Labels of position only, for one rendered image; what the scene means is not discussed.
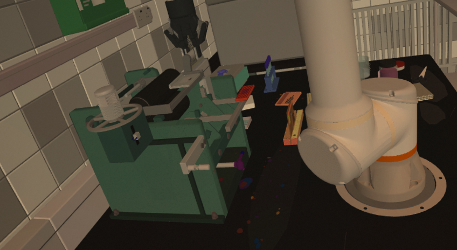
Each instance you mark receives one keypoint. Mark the small white cone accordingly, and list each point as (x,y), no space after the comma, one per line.
(422,72)

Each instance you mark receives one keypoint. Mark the grey spoked handwheel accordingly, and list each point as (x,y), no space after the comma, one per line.
(114,121)

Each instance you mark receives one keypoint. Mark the grey release bar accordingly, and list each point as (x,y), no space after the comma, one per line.
(236,116)

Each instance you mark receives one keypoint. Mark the beige wall socket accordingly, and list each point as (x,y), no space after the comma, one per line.
(143,16)

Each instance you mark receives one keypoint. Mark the green mangle body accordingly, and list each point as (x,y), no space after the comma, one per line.
(157,177)

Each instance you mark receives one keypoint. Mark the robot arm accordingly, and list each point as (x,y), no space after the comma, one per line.
(332,62)

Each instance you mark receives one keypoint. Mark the red ribbed tag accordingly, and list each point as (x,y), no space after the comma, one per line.
(245,92)

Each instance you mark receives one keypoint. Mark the small purple knob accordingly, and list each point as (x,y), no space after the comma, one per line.
(222,72)

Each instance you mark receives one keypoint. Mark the orange and yellow block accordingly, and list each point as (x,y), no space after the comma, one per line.
(294,127)

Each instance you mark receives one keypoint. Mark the beige round mounting plate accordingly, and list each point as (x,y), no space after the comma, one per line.
(437,187)

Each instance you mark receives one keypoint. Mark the clear glass jar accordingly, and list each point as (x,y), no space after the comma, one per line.
(364,68)

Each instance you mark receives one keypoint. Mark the beige ribbed pad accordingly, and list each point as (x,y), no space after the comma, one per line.
(424,92)

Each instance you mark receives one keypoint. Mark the white flat plate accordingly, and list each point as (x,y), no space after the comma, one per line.
(250,102)

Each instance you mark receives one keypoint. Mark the white slatted railing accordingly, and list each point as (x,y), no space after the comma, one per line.
(392,30)

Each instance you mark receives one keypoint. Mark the pink round jar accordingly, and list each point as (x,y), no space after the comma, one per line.
(388,72)

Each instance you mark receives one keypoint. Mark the grey yoke plate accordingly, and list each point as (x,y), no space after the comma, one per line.
(185,80)

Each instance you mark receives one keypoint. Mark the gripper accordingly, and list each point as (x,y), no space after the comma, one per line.
(182,14)

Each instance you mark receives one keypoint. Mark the blue stand with purple piece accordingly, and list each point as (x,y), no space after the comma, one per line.
(271,78)

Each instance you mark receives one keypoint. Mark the orange flat card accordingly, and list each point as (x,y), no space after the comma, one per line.
(287,98)

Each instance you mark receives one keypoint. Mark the grey knurled cylinder knob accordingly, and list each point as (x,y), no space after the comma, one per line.
(108,100)

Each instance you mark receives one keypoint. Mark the red and white round tin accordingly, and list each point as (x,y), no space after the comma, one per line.
(400,65)

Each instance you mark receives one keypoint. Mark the grey table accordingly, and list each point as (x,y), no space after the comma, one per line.
(446,2)

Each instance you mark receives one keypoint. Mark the grey box cabinet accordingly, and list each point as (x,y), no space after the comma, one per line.
(253,27)

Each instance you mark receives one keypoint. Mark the green wall cabinet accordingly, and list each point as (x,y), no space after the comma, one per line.
(85,11)

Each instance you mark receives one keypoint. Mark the small white slide switch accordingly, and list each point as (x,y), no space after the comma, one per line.
(136,136)

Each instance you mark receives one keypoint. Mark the grey upright latch lever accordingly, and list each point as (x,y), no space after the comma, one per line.
(191,61)

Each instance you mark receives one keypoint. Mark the black rubber roll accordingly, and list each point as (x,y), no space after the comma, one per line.
(159,89)

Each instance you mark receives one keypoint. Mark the grey wall trunking rail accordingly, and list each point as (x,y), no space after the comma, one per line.
(64,52)

